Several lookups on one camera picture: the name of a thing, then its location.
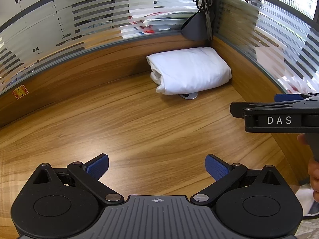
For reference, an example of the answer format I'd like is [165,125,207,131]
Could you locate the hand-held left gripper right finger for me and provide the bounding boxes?
[190,154,283,208]

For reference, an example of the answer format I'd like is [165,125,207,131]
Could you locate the frosted striped glass partition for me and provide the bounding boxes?
[0,0,217,97]
[217,0,319,97]

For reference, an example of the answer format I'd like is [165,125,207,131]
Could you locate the stack of papers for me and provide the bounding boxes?
[120,12,185,35]

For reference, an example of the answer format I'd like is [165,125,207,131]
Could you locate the white shirt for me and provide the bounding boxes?
[146,47,233,95]

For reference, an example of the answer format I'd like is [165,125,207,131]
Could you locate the black handled scissors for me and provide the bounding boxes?
[196,0,216,40]

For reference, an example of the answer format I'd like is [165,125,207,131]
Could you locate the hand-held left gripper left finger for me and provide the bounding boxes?
[32,154,125,206]

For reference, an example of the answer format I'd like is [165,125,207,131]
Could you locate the red and yellow sticker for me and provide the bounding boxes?
[12,85,28,100]

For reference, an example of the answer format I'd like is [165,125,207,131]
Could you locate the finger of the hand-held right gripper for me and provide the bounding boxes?
[230,99,319,117]
[275,93,319,102]

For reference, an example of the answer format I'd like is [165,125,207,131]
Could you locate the person's right hand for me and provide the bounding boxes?
[297,134,319,193]

